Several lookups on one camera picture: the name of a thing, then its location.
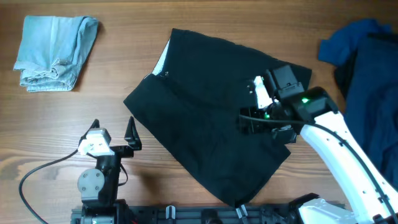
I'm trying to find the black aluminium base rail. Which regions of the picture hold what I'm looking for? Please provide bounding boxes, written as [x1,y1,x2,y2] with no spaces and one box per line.
[70,204,303,224]

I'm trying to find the dark navy garment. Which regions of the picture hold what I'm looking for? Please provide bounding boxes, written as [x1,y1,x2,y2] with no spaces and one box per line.
[334,33,397,187]

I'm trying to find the blue shirt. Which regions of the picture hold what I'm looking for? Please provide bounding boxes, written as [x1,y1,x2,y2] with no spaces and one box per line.
[318,19,392,67]

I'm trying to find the black shorts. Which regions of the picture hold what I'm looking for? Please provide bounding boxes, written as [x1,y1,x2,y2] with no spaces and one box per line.
[123,28,313,208]

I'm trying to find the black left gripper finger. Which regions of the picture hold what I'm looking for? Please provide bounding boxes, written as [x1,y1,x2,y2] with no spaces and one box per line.
[79,119,100,144]
[124,116,142,151]

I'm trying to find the light blue folded jeans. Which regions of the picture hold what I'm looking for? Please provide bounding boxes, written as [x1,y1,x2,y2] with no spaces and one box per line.
[13,16,99,92]

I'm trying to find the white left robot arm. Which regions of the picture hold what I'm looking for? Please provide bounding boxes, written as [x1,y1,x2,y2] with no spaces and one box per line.
[70,117,142,224]

